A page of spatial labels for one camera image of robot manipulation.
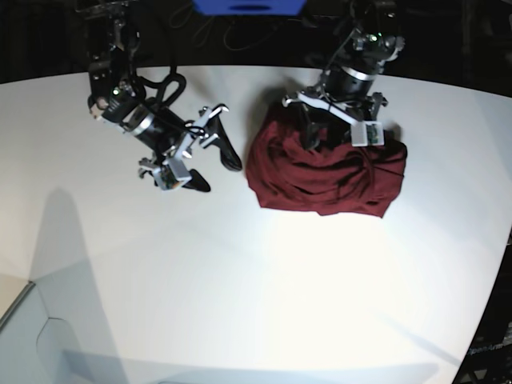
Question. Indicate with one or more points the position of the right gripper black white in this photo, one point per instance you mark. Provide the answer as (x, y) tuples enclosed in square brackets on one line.
[(167, 141)]

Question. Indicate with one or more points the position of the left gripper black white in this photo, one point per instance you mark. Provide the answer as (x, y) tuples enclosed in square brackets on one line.
[(341, 94)]

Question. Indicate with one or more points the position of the dark red long-sleeve t-shirt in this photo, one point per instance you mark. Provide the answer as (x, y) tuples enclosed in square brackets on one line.
[(327, 180)]

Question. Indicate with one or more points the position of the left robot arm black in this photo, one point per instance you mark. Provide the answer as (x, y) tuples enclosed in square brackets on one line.
[(369, 39)]

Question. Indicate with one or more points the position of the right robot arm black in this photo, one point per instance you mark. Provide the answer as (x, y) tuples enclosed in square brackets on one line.
[(116, 88)]

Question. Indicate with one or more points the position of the black power strip red light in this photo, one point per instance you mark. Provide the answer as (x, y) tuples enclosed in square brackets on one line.
[(322, 21)]

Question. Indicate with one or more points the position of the blue box at table back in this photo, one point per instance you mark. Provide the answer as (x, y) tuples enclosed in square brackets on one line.
[(249, 7)]

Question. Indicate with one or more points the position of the black OpenArm labelled case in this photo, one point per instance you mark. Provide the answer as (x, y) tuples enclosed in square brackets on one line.
[(488, 359)]

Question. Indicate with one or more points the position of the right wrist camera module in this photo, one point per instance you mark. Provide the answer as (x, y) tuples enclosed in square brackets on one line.
[(171, 175)]

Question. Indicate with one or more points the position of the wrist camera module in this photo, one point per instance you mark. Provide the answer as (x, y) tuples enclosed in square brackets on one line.
[(367, 133), (171, 175)]

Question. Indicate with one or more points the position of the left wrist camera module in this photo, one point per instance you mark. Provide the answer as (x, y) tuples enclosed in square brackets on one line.
[(367, 133)]

